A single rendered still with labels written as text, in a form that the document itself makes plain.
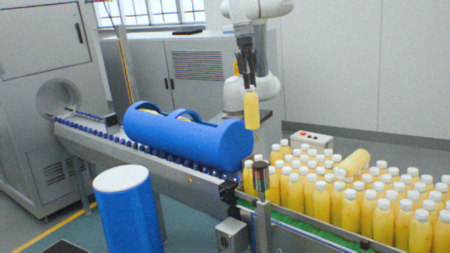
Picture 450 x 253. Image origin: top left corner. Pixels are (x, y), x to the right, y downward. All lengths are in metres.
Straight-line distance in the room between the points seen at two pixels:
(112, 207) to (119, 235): 0.16
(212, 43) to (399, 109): 2.15
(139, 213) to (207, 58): 2.22
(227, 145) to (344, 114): 2.96
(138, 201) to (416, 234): 1.22
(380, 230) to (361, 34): 3.19
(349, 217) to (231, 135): 0.73
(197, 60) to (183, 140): 1.95
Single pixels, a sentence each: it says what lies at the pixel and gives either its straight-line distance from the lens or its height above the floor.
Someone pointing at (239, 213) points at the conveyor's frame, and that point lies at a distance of 1.85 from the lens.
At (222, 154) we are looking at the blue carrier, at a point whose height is 1.10.
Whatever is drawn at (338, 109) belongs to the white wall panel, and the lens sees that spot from 4.77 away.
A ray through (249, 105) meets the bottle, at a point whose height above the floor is 1.36.
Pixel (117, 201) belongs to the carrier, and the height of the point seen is 0.98.
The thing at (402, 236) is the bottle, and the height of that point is 0.98.
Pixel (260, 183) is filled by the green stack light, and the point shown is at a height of 1.20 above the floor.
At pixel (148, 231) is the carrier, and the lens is 2.07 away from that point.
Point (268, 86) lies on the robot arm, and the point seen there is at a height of 1.24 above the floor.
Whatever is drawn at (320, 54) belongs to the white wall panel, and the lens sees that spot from 4.67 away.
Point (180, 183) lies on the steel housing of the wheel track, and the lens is 2.28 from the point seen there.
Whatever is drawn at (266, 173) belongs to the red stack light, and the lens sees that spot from 1.42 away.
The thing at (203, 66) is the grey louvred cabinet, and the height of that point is 1.16.
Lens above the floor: 1.89
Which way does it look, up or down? 20 degrees down
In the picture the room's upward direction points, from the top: 7 degrees counter-clockwise
